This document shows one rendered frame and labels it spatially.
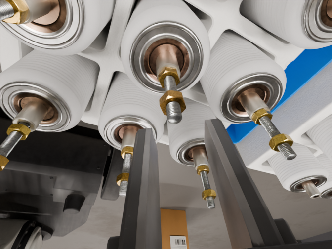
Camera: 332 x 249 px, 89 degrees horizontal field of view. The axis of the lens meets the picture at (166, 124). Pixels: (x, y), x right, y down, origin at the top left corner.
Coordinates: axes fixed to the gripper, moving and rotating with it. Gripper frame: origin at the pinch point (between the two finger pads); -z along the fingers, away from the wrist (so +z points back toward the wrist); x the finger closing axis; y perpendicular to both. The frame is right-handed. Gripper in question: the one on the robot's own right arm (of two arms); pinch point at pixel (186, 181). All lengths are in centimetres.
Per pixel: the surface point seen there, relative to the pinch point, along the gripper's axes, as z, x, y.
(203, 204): -39, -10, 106
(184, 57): -13.2, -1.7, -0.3
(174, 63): -10.7, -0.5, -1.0
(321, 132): -18.9, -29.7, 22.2
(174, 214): -36, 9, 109
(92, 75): -21.0, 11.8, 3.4
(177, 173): -39, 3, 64
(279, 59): -20.5, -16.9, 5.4
